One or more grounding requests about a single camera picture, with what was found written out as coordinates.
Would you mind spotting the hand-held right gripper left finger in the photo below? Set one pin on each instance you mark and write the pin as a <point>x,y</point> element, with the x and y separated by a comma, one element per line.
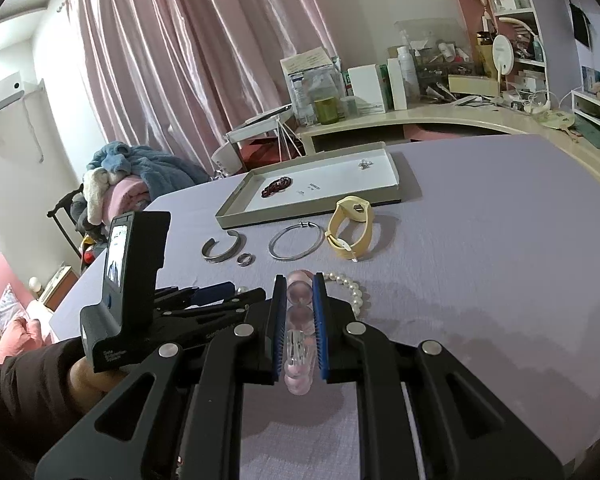
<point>279,325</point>

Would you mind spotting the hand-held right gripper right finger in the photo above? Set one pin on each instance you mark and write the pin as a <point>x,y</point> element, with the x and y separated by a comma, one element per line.
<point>320,330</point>

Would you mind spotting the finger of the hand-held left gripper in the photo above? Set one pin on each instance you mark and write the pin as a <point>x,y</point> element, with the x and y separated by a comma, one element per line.
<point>230,305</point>
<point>215,290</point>

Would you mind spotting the thin silver bangle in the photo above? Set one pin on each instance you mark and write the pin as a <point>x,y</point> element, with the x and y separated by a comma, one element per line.
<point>307,224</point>

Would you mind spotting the yellow wrist watch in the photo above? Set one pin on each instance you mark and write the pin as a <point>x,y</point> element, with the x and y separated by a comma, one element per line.
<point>352,206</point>

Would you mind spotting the beige cardboard tray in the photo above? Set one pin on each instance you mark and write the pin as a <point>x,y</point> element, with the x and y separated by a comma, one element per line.
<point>330,180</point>

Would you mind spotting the person's left forearm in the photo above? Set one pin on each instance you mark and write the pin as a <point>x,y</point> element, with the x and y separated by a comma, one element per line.
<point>20,395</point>

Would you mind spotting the person's left hand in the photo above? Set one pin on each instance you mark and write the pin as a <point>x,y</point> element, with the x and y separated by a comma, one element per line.
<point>87,379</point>

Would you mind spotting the pink folded blanket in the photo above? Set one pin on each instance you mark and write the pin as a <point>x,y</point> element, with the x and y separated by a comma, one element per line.
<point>127,200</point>

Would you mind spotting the white cloth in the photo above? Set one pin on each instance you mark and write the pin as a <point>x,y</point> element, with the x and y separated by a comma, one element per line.
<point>96,190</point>

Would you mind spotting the black chair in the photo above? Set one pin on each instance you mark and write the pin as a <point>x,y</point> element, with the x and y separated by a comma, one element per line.
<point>62,210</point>

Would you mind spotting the blue fleece blanket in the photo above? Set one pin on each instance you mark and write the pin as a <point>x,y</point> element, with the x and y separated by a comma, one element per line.
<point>150,165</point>

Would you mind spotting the pink pillow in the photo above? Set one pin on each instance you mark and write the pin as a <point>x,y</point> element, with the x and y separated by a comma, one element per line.
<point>17,337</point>

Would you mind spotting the patterned pillow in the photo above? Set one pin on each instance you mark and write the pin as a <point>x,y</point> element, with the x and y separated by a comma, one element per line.
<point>2,310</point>

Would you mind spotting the white side table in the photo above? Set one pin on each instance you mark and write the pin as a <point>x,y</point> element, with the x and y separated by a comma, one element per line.
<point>255,130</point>

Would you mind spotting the small silver earrings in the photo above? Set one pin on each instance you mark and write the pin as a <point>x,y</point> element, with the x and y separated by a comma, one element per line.
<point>365,164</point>

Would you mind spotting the glass jar with yellow liquid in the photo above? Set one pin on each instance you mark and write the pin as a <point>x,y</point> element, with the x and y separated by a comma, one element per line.
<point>326,110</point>

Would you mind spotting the white air conditioner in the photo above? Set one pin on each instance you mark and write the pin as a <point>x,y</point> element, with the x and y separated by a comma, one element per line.
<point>0,95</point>

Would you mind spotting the clear plastic bag with boxes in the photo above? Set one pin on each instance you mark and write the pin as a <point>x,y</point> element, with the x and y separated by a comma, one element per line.
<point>305,67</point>

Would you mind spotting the wide white box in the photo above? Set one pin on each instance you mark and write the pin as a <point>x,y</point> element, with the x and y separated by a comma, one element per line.
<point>367,87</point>

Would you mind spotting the pink curtain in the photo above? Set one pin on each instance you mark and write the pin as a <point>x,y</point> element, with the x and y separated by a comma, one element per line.
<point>180,35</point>

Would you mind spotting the tall white box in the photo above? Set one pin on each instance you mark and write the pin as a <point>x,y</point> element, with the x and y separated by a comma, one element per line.
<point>397,85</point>

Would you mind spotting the white pump bottle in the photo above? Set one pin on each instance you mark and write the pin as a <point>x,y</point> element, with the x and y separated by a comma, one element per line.
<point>409,67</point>

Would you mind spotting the flat beige box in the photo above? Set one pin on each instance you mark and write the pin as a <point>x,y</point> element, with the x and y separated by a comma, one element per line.
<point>472,86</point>

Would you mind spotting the clear acrylic organizer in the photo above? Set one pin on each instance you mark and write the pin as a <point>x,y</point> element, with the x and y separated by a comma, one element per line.
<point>440,40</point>

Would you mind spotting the round white mirror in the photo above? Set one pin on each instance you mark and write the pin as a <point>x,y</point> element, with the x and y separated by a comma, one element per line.
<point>503,57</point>

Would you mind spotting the dark green pouch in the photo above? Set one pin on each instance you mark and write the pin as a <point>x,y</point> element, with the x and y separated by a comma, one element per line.
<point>597,135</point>

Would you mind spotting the black hanging garment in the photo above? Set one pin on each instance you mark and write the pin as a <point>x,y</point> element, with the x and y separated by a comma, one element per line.
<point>580,22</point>

